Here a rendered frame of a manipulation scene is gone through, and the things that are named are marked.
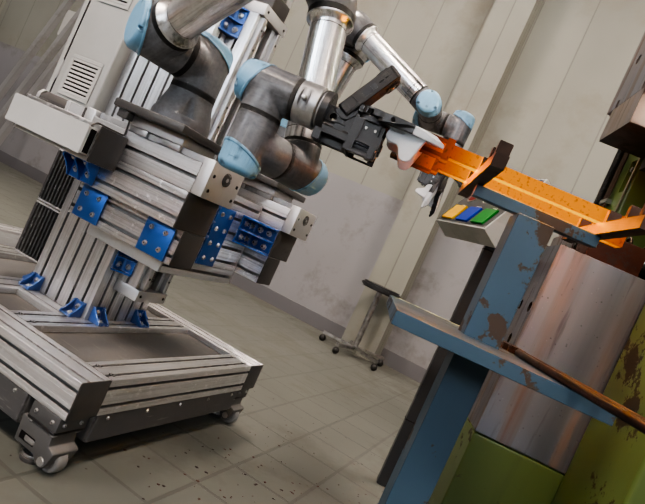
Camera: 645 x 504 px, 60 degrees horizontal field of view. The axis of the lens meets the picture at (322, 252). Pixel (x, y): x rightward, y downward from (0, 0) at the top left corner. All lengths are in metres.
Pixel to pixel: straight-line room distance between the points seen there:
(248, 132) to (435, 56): 4.30
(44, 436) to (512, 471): 1.00
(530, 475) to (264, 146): 0.89
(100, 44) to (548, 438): 1.58
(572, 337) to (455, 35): 4.16
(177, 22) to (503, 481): 1.21
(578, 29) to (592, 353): 4.06
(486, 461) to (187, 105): 1.06
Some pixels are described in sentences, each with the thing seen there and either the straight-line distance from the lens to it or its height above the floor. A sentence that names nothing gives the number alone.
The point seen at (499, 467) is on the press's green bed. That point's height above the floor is 0.42.
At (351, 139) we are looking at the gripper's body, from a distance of 0.93.
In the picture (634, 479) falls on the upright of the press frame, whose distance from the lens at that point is 1.13.
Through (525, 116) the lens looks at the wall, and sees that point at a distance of 4.88.
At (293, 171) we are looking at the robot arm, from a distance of 1.01.
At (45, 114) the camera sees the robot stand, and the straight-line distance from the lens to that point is 1.49.
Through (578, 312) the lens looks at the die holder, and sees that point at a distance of 1.32.
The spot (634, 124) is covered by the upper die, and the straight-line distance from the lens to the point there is 1.56.
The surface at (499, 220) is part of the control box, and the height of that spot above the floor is 1.01.
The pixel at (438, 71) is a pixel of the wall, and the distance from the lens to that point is 5.12.
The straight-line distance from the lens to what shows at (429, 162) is 1.07.
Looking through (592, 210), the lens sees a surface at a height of 0.93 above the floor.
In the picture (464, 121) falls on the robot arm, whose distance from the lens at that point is 1.92.
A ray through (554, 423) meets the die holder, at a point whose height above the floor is 0.56.
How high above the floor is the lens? 0.71
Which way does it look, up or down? 1 degrees down
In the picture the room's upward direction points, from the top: 24 degrees clockwise
